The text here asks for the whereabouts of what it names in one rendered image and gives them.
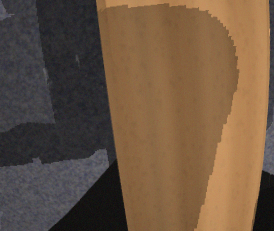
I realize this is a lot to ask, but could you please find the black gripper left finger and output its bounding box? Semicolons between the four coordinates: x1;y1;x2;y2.
47;159;128;231

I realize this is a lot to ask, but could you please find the light brown wooden board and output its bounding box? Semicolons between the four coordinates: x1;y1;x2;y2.
96;0;270;231

